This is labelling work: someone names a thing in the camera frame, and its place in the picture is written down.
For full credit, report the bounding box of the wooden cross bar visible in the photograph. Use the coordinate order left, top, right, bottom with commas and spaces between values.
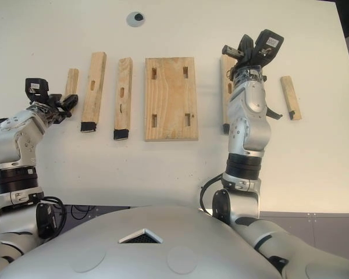
280, 75, 303, 121
63, 68, 80, 98

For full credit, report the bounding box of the robot body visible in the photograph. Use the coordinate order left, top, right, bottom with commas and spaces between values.
0, 205, 284, 279

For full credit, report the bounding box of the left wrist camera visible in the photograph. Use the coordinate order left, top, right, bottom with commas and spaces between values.
24, 77, 51, 103

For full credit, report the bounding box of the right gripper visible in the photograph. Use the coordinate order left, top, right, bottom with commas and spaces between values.
222, 43, 267, 71

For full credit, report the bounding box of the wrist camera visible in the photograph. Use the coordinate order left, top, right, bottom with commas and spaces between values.
254, 28, 285, 60
24, 77, 51, 103

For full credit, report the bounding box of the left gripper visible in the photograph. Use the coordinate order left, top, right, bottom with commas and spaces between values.
47, 93, 79, 119

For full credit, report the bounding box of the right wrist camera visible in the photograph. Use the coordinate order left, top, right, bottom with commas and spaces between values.
254, 28, 285, 60

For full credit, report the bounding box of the wooden leg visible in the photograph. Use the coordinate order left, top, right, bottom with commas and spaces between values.
219, 53, 239, 135
113, 57, 134, 141
80, 51, 107, 134

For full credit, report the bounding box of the wooden seat board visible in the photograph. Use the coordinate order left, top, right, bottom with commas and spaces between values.
144, 56, 199, 142

